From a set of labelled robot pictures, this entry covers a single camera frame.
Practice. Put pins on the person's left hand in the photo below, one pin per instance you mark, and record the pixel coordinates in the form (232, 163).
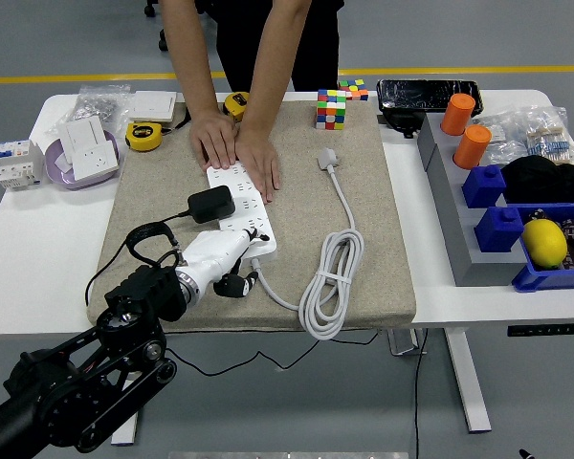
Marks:
(258, 158)

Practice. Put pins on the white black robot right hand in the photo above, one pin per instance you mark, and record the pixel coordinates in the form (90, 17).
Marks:
(525, 454)

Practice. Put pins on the person's right hand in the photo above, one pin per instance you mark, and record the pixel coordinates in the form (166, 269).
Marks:
(215, 138)

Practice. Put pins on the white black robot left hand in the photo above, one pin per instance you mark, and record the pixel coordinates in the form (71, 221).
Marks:
(215, 253)

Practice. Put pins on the white power strip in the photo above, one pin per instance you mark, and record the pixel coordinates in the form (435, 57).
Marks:
(263, 253)

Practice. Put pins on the black plug adapter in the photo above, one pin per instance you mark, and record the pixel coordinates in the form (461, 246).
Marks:
(213, 203)

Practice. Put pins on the person's right forearm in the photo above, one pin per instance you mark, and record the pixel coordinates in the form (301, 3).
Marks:
(191, 57)

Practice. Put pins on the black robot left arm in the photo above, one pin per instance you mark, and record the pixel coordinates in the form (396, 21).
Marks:
(100, 382)

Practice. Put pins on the person's left forearm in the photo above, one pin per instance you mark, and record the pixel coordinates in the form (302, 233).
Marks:
(277, 62)

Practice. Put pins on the yellow black tape measure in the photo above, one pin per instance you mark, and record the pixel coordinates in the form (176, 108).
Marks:
(234, 102)

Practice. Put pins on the grey-brown mat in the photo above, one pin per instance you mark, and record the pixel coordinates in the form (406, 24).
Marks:
(296, 215)

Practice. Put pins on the large colourful puzzle cube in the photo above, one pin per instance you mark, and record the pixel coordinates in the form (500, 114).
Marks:
(330, 110)

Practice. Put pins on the white table leg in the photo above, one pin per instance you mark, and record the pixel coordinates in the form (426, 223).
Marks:
(124, 432)
(469, 382)

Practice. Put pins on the person's body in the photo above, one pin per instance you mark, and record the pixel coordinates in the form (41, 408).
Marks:
(239, 48)

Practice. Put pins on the small colourful puzzle cube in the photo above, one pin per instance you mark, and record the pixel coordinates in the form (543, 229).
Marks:
(355, 90)

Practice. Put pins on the clear bag of screws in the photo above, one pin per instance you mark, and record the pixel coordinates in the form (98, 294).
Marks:
(100, 102)

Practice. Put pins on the black table control panel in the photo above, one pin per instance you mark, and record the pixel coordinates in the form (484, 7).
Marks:
(545, 330)

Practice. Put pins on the black office chair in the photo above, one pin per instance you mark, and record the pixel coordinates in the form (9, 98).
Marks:
(149, 9)

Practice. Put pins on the purple bowl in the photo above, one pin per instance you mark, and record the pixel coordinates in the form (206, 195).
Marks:
(57, 174)

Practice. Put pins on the grey box under table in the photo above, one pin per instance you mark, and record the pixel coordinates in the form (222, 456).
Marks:
(403, 342)

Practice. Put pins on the blue storage bin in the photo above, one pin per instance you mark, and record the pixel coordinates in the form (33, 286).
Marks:
(540, 279)

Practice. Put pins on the black plastic tray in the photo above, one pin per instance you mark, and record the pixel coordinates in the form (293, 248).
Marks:
(426, 93)

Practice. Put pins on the white circuit breaker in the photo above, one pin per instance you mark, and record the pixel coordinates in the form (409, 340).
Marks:
(16, 165)

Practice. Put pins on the orange cylinder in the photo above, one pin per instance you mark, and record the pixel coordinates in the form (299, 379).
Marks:
(472, 148)
(458, 115)

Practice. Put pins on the grey stepped block holder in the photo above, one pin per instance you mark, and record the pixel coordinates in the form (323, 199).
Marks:
(454, 229)

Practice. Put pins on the yellow lemon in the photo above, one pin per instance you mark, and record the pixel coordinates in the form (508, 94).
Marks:
(545, 243)

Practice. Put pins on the blue block with knob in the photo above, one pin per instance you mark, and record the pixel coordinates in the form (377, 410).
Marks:
(483, 186)
(498, 230)

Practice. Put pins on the clear bag of small parts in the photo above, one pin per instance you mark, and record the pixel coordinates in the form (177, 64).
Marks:
(502, 143)

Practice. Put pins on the black cloth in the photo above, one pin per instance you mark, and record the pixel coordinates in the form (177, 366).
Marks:
(545, 179)

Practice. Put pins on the clear bag of resistors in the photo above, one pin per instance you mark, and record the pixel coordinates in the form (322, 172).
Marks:
(552, 138)

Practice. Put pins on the white wall switch panel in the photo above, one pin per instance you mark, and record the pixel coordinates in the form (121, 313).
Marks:
(152, 105)

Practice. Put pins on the white wall socket plate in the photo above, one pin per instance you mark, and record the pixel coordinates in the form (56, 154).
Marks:
(95, 160)

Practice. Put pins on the white blank switch plate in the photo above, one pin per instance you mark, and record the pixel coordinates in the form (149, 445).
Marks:
(81, 136)

